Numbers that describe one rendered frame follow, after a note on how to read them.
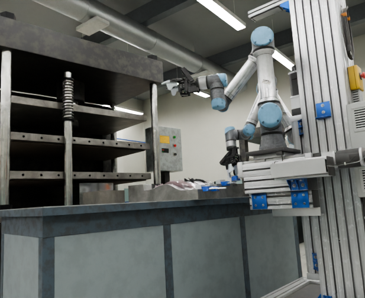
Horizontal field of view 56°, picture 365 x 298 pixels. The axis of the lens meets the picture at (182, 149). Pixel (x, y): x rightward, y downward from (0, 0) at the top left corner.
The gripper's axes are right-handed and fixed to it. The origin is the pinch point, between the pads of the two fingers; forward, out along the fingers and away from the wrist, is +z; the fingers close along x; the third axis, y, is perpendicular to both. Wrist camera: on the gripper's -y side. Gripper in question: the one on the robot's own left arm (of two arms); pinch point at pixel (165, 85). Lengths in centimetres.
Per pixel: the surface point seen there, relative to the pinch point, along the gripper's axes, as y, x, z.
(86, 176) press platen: 39, 46, 75
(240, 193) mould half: 55, 63, -32
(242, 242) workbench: 87, 63, -31
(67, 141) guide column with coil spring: 17, 27, 80
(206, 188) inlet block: 58, 20, -17
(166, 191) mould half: 58, 21, 7
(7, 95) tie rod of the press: -4, -10, 100
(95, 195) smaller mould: 62, -8, 37
